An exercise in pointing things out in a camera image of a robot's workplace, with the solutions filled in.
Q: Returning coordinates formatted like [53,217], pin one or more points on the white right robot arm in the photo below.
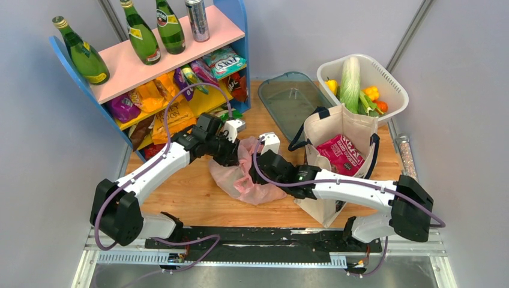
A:
[403,207]

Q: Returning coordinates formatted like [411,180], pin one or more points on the honey dijon chips bag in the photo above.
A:
[179,116]

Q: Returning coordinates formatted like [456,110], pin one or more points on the green glass bottle right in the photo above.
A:
[169,28]

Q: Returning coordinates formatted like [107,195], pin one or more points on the purple candy packet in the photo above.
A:
[182,83]

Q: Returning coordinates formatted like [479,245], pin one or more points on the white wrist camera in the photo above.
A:
[232,128]
[270,142]

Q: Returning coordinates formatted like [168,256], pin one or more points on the red dark snack bag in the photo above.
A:
[237,86]

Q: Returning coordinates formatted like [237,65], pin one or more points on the pink plastic grocery bag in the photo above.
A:
[237,182]

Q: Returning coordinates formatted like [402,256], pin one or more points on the small yellow orange pepper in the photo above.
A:
[372,92]

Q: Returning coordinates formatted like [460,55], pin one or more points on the glass tube of beads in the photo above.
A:
[404,148]

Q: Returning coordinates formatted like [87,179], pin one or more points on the blue pink snack shelf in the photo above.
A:
[227,21]

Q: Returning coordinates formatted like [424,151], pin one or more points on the orange snack bag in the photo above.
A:
[154,94]

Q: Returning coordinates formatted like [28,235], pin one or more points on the yellow bell pepper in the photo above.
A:
[333,86]

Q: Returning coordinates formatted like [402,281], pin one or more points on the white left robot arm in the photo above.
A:
[116,209]

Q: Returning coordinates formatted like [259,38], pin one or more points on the teal transparent plastic tray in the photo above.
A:
[290,98]

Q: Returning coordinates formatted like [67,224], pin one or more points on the green glass bottle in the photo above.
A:
[141,37]
[169,28]
[85,58]

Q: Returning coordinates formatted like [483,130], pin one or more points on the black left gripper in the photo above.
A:
[231,158]

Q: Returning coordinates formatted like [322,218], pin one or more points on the green glass bottle middle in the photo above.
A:
[141,37]

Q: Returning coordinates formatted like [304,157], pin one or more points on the pink candy packet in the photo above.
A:
[203,72]

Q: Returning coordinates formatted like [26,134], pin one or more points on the napa cabbage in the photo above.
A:
[350,84]

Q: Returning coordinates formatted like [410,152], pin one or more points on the orange tomato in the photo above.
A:
[382,107]

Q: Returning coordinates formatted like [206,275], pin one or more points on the cream canvas tote bag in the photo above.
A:
[325,123]

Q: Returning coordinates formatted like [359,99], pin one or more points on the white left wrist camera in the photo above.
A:
[232,128]

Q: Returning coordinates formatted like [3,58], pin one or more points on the colourful striped candy packet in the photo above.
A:
[192,78]

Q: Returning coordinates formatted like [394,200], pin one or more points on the white plastic basket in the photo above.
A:
[372,73]

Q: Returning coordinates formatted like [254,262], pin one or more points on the green leafy vegetable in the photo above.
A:
[367,107]

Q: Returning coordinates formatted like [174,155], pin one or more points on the green white snack bag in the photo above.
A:
[222,112]

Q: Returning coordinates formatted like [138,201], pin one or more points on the purple snack bag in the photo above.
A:
[123,109]

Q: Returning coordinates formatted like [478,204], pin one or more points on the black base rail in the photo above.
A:
[271,244]

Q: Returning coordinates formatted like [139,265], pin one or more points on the silver drink can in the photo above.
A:
[198,21]

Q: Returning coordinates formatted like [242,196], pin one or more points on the green glass bottle left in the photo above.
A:
[85,58]

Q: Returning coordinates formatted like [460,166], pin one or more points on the teal foxs candy bag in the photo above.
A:
[224,61]

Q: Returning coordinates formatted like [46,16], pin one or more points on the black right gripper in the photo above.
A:
[255,174]

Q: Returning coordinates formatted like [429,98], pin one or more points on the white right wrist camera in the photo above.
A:
[270,142]

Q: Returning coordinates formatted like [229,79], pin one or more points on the red patterned snack bag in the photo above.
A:
[151,150]

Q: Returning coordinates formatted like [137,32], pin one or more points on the red hand cooked chips bag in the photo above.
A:
[343,156]

